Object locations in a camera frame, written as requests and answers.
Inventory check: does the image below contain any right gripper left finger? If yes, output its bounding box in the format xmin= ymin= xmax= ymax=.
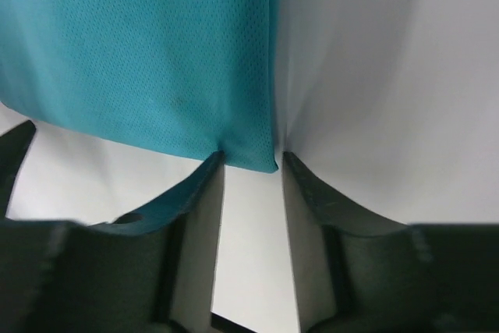
xmin=1 ymin=151 xmax=225 ymax=332

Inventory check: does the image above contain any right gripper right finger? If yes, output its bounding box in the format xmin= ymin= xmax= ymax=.
xmin=281 ymin=152 xmax=498 ymax=332

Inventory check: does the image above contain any teal t shirt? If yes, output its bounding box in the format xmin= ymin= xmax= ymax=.
xmin=1 ymin=0 xmax=278 ymax=173

